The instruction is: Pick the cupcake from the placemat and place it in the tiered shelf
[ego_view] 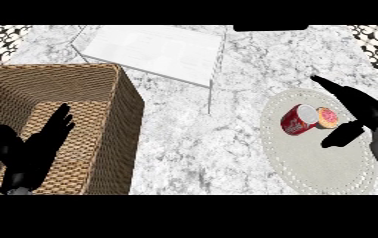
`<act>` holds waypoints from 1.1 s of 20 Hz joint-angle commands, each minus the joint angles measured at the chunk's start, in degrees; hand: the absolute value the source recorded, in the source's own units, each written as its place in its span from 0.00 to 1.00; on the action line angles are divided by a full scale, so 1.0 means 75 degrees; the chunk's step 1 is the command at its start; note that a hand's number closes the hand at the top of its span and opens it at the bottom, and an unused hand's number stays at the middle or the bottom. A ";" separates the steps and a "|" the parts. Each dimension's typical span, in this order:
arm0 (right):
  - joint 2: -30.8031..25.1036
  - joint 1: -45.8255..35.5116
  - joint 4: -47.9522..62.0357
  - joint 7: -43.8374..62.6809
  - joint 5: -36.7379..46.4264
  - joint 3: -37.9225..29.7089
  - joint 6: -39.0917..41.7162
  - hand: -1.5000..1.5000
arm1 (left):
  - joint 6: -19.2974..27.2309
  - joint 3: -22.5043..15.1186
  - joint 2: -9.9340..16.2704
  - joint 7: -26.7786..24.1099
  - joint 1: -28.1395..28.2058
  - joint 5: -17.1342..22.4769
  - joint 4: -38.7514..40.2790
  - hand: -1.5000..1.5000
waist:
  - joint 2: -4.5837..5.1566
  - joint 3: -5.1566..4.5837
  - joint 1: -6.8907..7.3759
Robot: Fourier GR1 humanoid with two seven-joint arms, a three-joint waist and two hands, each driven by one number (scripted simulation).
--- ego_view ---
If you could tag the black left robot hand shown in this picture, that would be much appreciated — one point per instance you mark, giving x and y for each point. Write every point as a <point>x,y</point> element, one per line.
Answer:
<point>37,153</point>

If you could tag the pink frosted cupcake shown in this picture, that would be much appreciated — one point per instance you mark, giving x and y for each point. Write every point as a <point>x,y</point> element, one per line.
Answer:
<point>326,117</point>

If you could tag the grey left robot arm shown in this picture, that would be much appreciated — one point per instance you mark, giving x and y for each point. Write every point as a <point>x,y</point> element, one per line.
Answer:
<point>17,191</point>

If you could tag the round pale grey placemat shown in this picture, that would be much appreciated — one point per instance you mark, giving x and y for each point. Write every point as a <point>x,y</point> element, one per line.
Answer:
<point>314,155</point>

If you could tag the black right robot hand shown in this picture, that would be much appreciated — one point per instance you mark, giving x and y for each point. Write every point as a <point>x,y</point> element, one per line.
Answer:
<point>354,106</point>

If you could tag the red can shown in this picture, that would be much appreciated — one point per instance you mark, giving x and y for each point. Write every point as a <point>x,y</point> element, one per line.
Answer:
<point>297,120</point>

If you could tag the brown wicker basket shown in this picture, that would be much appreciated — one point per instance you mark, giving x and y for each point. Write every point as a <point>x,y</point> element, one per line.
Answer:
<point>68,128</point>

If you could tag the white tiered shelf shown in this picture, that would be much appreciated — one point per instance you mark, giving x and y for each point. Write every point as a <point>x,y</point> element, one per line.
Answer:
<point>152,53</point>

